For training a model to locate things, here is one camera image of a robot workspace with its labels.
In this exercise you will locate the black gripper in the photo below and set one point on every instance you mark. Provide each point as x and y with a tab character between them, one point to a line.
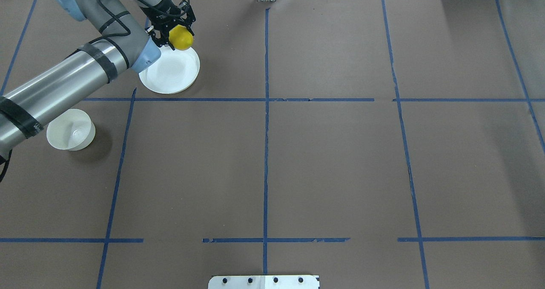
162	19

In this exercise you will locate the yellow lemon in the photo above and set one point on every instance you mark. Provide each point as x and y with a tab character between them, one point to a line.
180	38

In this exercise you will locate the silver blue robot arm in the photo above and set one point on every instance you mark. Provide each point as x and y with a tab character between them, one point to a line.
131	34

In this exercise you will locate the white plate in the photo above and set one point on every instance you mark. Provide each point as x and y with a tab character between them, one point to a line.
173	72

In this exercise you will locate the white bowl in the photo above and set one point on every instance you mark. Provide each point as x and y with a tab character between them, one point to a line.
73	130

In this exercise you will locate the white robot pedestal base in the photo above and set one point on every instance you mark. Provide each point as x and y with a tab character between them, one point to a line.
265	282

